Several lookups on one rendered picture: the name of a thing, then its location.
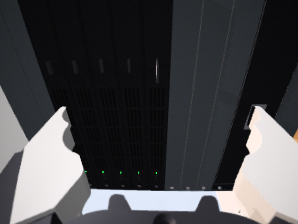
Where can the black server rack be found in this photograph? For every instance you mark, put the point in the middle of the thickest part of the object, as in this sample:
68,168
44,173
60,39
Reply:
226,56

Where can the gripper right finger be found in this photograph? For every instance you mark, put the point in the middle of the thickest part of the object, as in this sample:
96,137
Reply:
266,188

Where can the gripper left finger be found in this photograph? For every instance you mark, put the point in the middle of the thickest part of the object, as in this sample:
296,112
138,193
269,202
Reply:
45,183

